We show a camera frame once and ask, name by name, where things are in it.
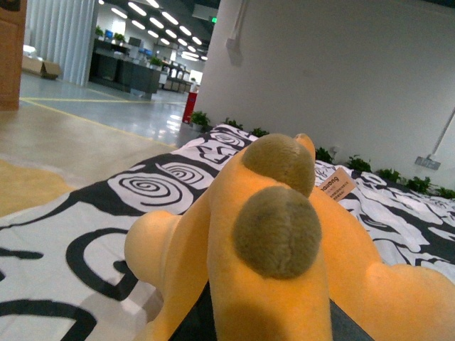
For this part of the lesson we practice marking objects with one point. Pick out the grey wall socket box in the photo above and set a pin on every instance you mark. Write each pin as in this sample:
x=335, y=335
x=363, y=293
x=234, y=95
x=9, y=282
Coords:
x=427, y=162

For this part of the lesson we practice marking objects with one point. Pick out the red fire extinguisher box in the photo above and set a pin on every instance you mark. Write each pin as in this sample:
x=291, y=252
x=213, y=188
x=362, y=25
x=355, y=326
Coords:
x=189, y=107

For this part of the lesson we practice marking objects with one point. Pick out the small orange hang tag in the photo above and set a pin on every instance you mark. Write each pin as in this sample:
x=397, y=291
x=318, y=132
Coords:
x=338, y=185

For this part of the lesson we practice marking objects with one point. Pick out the orange plush dinosaur toy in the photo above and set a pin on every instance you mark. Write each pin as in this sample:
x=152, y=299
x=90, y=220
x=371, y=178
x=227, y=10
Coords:
x=276, y=252

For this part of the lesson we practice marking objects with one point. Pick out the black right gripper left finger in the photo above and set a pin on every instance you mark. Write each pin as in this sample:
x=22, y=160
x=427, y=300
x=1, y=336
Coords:
x=198, y=324

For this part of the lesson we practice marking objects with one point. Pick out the black and white patterned blanket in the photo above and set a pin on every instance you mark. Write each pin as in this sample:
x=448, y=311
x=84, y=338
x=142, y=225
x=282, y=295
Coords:
x=63, y=273

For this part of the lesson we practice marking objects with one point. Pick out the yellow floor rug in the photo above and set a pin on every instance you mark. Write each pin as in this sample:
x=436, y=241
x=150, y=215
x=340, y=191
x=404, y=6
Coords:
x=23, y=188

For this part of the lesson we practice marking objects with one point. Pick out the cardboard box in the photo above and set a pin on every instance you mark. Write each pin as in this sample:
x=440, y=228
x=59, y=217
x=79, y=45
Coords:
x=42, y=68

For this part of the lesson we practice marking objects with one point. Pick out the dark office counter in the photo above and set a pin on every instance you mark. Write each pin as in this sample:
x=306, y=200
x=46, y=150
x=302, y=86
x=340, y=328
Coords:
x=112, y=67

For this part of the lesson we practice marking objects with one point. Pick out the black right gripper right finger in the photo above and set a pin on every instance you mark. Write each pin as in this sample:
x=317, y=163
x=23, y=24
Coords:
x=344, y=328

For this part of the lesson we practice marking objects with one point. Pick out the wooden door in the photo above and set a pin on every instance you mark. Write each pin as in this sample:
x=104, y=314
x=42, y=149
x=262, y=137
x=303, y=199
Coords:
x=13, y=21

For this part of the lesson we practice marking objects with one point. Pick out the row of green plants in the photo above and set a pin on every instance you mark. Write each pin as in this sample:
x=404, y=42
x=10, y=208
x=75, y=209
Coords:
x=199, y=121

